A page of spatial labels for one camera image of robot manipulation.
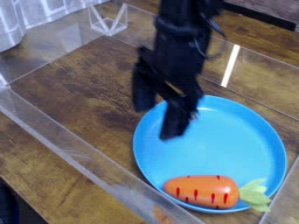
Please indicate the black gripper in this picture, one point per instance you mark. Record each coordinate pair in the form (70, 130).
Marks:
(172, 64)

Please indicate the orange toy carrot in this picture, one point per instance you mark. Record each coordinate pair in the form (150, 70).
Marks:
(217, 192)

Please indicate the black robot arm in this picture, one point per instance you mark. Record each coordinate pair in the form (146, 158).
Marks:
(206, 8)

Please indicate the blue plastic plate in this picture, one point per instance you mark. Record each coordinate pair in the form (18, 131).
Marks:
(228, 141)

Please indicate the clear acrylic back barrier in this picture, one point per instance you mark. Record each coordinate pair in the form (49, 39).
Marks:
(248, 73)

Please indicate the clear acrylic barrier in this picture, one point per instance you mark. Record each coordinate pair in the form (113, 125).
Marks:
(104, 172)
(248, 73)

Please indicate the clear acrylic front barrier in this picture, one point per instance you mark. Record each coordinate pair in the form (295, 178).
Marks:
(104, 172)

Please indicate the white checkered curtain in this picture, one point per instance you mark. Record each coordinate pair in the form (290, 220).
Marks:
(20, 15)

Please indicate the clear acrylic corner bracket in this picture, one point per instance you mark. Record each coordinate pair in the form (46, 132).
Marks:
(106, 26)

